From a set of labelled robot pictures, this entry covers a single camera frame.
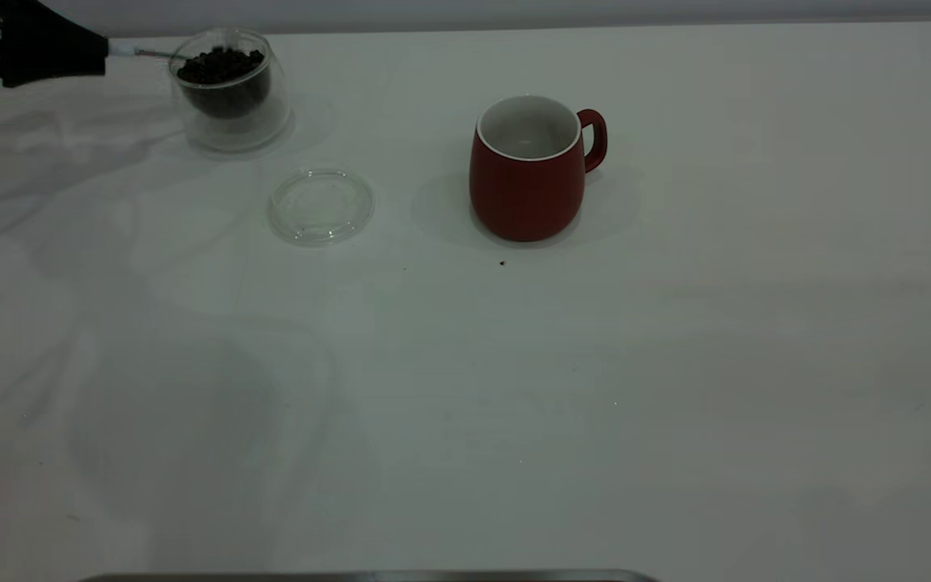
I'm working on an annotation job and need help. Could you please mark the metal spoon with white handle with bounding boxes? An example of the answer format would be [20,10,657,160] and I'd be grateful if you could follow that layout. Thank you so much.
[107,40,193,62]

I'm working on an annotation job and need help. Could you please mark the dark coffee beans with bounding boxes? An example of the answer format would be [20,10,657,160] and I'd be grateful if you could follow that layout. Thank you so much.
[176,48,271,120]

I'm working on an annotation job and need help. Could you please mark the red ceramic mug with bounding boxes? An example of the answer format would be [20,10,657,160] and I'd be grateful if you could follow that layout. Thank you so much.
[470,95,609,243]

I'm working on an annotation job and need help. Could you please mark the clear glass lid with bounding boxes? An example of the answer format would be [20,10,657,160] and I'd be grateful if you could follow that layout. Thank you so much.
[268,167,376,248]

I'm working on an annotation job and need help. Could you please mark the clear glass jar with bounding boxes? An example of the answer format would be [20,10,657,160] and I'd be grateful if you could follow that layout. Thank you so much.
[168,27,293,154]

